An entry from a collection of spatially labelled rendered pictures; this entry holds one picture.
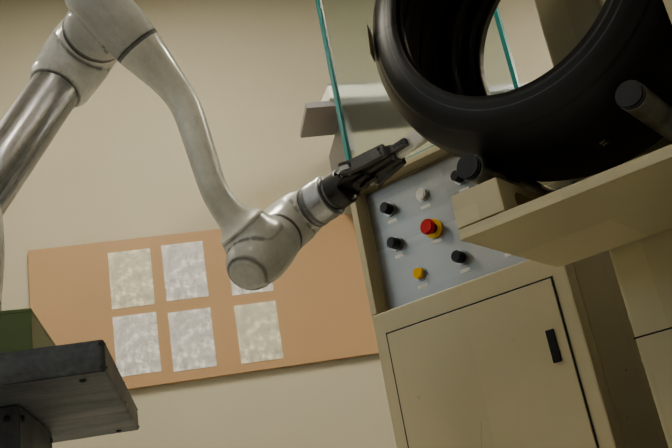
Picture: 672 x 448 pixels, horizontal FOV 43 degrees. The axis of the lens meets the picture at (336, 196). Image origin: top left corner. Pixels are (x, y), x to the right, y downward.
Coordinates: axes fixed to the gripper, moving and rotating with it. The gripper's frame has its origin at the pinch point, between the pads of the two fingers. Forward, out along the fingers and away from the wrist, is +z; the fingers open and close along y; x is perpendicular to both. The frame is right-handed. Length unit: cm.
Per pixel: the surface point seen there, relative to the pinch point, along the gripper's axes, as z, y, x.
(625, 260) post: 20.6, 25.1, 31.4
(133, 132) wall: -228, 145, -187
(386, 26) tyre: 9.7, -12.6, -15.9
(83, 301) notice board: -260, 121, -99
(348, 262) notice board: -168, 220, -91
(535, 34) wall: -58, 324, -209
